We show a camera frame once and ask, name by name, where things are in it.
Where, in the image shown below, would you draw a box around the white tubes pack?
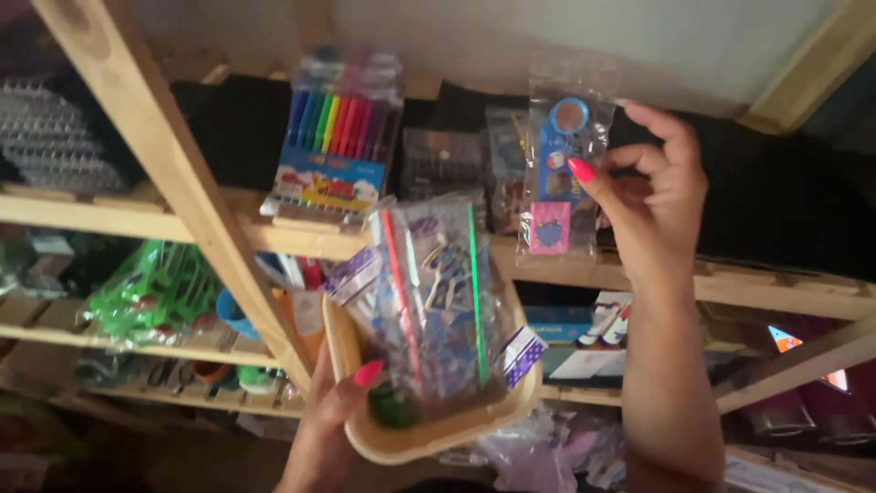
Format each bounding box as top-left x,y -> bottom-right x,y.
576,291 -> 634,348

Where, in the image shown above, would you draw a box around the person's right hand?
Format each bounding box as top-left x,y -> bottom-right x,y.
567,98 -> 710,288

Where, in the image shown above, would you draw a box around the dark clear packet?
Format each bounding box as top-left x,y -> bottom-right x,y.
400,126 -> 488,210

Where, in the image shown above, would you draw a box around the beige plastic tray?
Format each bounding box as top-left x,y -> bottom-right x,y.
320,274 -> 545,467

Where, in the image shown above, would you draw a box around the grey spiked mat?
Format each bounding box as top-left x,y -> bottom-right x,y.
0,77 -> 131,198

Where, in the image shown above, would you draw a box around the clear packet with green strip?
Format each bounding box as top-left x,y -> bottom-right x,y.
411,197 -> 550,410

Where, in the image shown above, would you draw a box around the person's left hand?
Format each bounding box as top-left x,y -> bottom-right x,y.
296,340 -> 386,453

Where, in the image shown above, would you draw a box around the clear packet with blue toy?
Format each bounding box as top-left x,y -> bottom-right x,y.
515,58 -> 621,269

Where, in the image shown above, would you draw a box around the blue box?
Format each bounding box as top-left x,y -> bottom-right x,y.
523,304 -> 596,345

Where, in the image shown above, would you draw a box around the pack of coloured markers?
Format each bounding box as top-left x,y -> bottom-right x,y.
259,47 -> 406,235

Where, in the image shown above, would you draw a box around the wooden shelf rack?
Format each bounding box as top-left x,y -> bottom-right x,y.
0,0 -> 876,493

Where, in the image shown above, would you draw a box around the blue cup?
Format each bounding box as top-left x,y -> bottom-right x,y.
215,288 -> 262,341

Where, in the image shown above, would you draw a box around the dark cans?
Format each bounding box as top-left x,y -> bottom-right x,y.
741,383 -> 876,449

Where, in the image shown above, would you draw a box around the clear packet of small toys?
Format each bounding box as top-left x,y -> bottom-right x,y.
485,105 -> 533,235

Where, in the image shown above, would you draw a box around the clear packet with red strip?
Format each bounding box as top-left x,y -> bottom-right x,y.
323,195 -> 446,405

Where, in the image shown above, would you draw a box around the purple plastic bag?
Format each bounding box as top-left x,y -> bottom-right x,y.
475,409 -> 627,493

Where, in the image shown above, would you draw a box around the green plastic toys packet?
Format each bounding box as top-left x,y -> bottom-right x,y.
77,238 -> 225,349

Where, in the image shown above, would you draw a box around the green ball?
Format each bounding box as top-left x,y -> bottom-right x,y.
368,382 -> 423,430

